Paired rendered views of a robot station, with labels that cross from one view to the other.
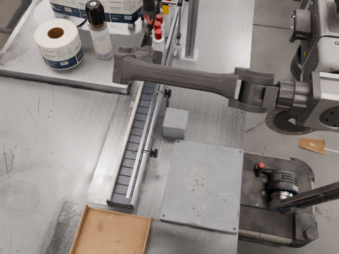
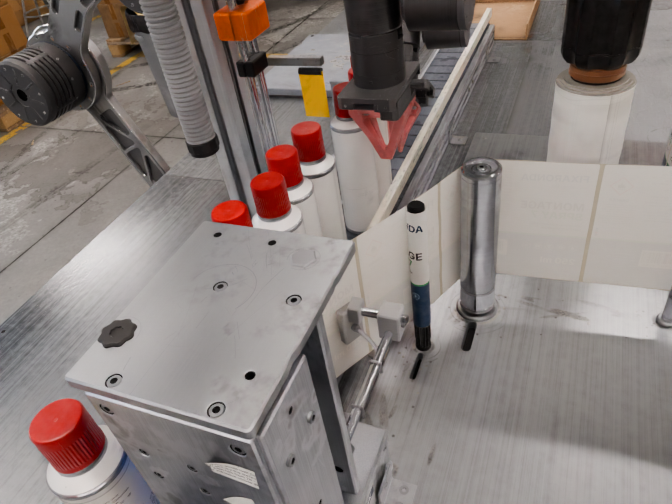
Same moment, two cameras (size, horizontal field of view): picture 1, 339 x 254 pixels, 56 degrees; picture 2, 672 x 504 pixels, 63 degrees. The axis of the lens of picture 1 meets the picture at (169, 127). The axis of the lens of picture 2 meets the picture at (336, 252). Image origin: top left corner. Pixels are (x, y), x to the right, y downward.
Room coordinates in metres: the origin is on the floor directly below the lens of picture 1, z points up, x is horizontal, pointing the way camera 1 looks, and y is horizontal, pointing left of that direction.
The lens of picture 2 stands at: (1.84, 0.21, 1.35)
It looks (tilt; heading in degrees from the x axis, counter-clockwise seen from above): 39 degrees down; 198
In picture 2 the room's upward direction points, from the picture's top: 10 degrees counter-clockwise
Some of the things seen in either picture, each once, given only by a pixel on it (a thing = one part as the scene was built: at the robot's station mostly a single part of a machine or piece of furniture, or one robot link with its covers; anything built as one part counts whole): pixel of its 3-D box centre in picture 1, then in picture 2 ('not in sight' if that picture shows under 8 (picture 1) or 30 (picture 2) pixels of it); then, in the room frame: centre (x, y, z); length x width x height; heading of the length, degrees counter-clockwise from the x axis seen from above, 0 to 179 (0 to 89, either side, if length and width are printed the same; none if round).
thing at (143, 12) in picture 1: (149, 3); (378, 62); (1.26, 0.10, 1.13); 0.10 x 0.07 x 0.07; 170
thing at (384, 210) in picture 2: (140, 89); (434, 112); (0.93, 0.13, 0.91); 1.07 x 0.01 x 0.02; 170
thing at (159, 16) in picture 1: (159, 33); (355, 161); (1.22, 0.05, 0.98); 0.05 x 0.05 x 0.20
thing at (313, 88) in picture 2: (165, 9); (314, 92); (1.26, 0.02, 1.09); 0.03 x 0.01 x 0.06; 80
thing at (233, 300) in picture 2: not in sight; (222, 306); (1.64, 0.07, 1.14); 0.14 x 0.11 x 0.01; 170
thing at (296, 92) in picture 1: (292, 97); not in sight; (0.48, -0.30, 1.45); 0.09 x 0.08 x 0.12; 170
